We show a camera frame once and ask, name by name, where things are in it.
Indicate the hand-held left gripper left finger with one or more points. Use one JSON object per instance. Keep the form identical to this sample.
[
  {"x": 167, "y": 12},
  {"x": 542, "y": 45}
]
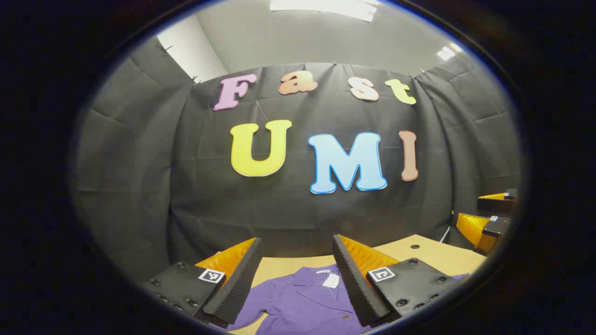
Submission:
[{"x": 237, "y": 284}]

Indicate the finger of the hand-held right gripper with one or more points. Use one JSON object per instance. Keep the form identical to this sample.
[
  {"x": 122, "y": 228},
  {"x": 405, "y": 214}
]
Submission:
[
  {"x": 475, "y": 230},
  {"x": 493, "y": 196}
]

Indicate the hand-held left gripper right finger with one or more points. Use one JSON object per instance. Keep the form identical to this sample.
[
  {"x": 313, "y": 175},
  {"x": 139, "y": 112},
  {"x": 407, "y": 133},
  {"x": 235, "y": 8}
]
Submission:
[{"x": 354, "y": 288}]

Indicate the purple button shirt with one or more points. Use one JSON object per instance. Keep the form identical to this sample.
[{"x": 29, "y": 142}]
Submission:
[{"x": 298, "y": 302}]

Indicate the white paper hang tag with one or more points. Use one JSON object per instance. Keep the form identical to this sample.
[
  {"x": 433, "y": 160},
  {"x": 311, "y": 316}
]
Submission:
[{"x": 331, "y": 280}]

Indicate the black backdrop cloth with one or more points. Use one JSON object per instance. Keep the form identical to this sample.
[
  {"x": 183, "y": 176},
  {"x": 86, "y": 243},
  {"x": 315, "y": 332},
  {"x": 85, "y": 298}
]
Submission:
[{"x": 279, "y": 209}]

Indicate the small ceiling light panel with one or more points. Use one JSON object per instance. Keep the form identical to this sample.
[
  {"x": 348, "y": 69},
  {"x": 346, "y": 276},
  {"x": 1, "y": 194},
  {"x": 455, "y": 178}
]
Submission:
[{"x": 446, "y": 52}]

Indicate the long ceiling light panel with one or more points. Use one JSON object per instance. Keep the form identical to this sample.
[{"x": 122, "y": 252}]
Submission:
[{"x": 326, "y": 7}]

